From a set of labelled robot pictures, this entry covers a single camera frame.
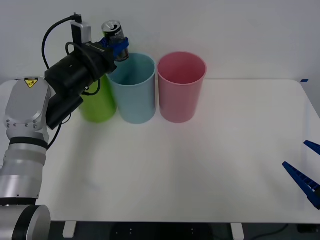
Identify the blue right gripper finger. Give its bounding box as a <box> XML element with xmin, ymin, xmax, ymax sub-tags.
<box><xmin>303</xmin><ymin>139</ymin><xmax>320</xmax><ymax>156</ymax></box>
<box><xmin>281</xmin><ymin>161</ymin><xmax>320</xmax><ymax>210</ymax></box>

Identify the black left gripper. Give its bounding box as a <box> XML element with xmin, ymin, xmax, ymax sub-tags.
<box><xmin>81</xmin><ymin>36</ymin><xmax>130</xmax><ymax>76</ymax></box>

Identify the pale blue plastic bin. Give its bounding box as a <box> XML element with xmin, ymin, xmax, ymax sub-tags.
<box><xmin>105</xmin><ymin>52</ymin><xmax>157</xmax><ymax>125</ymax></box>

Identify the yellow-green plastic bin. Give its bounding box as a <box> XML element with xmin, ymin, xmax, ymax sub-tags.
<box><xmin>78</xmin><ymin>72</ymin><xmax>118</xmax><ymax>124</ymax></box>

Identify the white table leg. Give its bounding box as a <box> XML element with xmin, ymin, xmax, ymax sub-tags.
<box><xmin>230</xmin><ymin>222</ymin><xmax>245</xmax><ymax>240</ymax></box>
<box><xmin>62</xmin><ymin>221</ymin><xmax>77</xmax><ymax>239</ymax></box>

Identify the black and silver drink can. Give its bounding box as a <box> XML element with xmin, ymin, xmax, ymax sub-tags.
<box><xmin>101</xmin><ymin>20</ymin><xmax>130</xmax><ymax>62</ymax></box>

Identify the black floor cable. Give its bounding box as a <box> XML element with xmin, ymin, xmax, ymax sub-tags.
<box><xmin>246</xmin><ymin>223</ymin><xmax>289</xmax><ymax>239</ymax></box>

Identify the pink plastic bin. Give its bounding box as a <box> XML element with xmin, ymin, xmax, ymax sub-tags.
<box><xmin>157</xmin><ymin>51</ymin><xmax>208</xmax><ymax>124</ymax></box>

